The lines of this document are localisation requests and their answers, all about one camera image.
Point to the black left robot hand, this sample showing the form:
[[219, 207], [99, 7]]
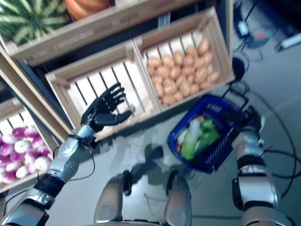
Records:
[[103, 108]]

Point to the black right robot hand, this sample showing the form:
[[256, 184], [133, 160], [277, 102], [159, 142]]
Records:
[[249, 120]]

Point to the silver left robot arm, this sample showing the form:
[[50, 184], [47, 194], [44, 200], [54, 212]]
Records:
[[63, 153]]

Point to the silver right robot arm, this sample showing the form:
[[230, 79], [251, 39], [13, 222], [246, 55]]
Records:
[[254, 188]]

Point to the blue plastic shopping basket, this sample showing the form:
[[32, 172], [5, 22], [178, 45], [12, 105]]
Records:
[[211, 162]]

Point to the tan potato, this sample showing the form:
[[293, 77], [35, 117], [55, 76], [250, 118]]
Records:
[[168, 100], [184, 89], [158, 89], [169, 88], [214, 76], [190, 50], [203, 46], [201, 74]]

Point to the large wooden display shelf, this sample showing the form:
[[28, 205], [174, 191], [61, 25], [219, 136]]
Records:
[[35, 99]]

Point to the purple white onion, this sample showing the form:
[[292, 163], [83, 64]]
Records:
[[31, 132], [21, 146], [8, 139], [18, 132], [37, 142]]

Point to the grey box red label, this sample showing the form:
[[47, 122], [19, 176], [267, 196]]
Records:
[[258, 36]]

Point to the black power adapter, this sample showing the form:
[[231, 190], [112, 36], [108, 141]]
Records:
[[242, 27]]

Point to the small orange pumpkin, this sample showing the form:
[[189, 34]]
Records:
[[87, 7]]

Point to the small shelf price label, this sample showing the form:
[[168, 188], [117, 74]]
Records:
[[164, 18]]

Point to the green striped pumpkin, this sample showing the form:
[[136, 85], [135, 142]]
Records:
[[28, 21]]

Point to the grey robot waist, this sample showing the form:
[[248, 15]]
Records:
[[131, 223]]

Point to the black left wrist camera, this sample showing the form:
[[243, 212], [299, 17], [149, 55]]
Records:
[[89, 141]]

